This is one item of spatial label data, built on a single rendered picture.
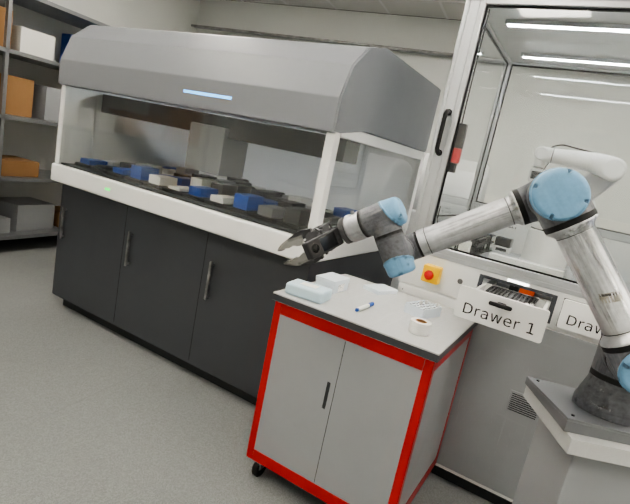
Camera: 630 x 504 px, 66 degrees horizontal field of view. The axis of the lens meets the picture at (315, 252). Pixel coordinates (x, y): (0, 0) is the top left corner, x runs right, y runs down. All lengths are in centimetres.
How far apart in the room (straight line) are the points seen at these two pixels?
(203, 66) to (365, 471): 188
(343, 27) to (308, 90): 373
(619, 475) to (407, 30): 479
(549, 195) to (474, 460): 141
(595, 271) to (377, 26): 475
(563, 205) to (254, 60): 159
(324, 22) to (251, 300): 411
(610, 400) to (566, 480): 22
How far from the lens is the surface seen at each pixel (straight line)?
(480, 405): 222
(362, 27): 576
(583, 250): 122
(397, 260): 122
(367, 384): 168
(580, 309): 205
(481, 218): 133
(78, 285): 334
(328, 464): 186
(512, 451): 226
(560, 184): 119
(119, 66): 293
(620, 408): 142
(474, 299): 176
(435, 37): 553
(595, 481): 145
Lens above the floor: 127
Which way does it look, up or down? 11 degrees down
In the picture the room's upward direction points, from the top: 11 degrees clockwise
